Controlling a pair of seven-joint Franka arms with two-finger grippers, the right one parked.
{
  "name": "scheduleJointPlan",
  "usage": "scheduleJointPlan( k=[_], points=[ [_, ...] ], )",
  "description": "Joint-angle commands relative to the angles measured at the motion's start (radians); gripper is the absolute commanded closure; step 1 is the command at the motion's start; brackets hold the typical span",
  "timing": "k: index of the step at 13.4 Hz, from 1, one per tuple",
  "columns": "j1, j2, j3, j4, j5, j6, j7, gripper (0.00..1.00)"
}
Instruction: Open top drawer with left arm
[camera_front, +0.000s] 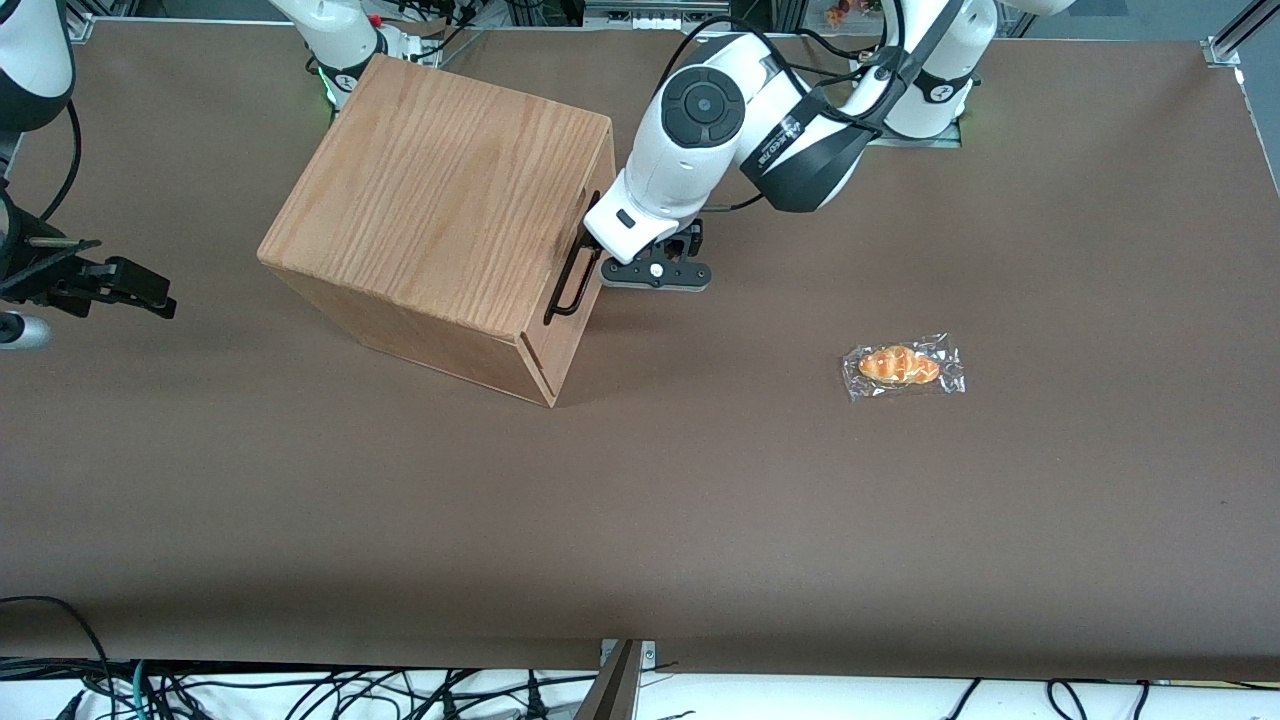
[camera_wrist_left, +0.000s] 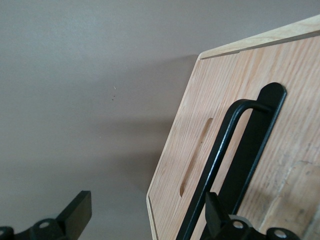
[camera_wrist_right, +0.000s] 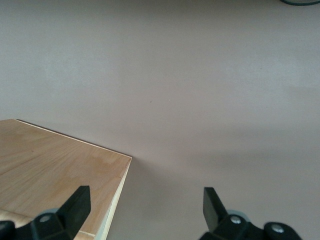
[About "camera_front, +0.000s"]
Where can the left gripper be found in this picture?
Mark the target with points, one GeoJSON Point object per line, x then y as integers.
{"type": "Point", "coordinates": [686, 243]}

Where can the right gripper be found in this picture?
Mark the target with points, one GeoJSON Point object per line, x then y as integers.
{"type": "Point", "coordinates": [42, 275]}

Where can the wooden drawer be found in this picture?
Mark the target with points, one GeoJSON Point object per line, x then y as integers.
{"type": "Point", "coordinates": [603, 165]}

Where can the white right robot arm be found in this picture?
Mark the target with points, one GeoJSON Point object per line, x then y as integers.
{"type": "Point", "coordinates": [30, 50]}

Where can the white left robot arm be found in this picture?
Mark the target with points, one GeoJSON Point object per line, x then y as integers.
{"type": "Point", "coordinates": [680, 150]}

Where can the wooden drawer cabinet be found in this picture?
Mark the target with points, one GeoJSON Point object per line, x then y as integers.
{"type": "Point", "coordinates": [430, 190]}

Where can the plastic wrapped bread roll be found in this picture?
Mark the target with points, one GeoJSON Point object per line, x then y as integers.
{"type": "Point", "coordinates": [898, 365]}

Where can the large table cover mat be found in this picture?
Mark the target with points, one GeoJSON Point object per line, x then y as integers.
{"type": "Point", "coordinates": [700, 500]}

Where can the orange colourful background items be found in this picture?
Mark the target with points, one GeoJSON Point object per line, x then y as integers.
{"type": "Point", "coordinates": [850, 10]}

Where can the dark grey left wrist camera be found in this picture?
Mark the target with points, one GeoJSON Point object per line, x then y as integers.
{"type": "Point", "coordinates": [680, 275]}

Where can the aluminium frame crossbar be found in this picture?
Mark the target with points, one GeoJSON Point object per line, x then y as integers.
{"type": "Point", "coordinates": [655, 12]}

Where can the small metal edge bracket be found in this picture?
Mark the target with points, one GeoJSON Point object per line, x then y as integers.
{"type": "Point", "coordinates": [645, 655]}

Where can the brown slanted post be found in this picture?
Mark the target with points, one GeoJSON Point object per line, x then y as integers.
{"type": "Point", "coordinates": [610, 690]}

